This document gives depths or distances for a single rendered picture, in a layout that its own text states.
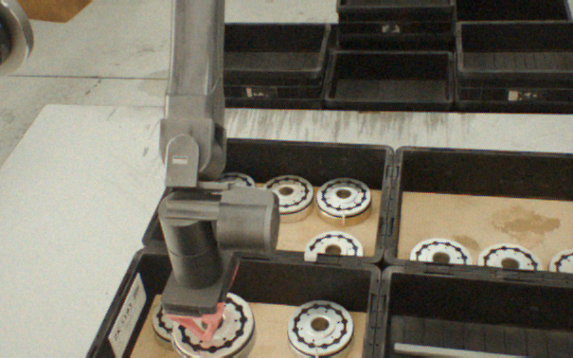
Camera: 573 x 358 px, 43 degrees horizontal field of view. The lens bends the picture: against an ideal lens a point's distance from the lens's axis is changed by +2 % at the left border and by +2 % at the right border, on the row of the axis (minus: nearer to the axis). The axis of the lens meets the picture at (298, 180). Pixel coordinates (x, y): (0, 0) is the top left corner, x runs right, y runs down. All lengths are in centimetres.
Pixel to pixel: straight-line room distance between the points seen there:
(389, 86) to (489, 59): 33
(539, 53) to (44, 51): 239
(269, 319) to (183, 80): 52
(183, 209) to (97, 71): 282
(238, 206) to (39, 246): 91
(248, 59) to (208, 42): 169
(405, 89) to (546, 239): 125
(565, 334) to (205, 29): 72
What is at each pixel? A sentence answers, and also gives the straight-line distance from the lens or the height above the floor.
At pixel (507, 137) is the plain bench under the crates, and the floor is 70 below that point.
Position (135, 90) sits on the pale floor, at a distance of 336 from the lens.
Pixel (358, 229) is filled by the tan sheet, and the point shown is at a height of 83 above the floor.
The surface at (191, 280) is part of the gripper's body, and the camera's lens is 83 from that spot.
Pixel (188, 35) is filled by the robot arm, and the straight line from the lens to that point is 81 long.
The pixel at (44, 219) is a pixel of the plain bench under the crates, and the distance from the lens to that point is 168.
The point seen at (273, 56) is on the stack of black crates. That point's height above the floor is 49.
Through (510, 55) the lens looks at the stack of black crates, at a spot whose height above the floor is 49.
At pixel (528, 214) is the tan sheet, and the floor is 83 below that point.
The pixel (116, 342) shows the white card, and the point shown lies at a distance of 114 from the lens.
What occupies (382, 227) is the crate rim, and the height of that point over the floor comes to 93.
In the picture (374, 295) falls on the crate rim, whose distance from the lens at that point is 108.
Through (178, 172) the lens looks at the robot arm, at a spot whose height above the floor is 128.
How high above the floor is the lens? 176
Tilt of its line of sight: 41 degrees down
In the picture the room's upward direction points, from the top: 5 degrees counter-clockwise
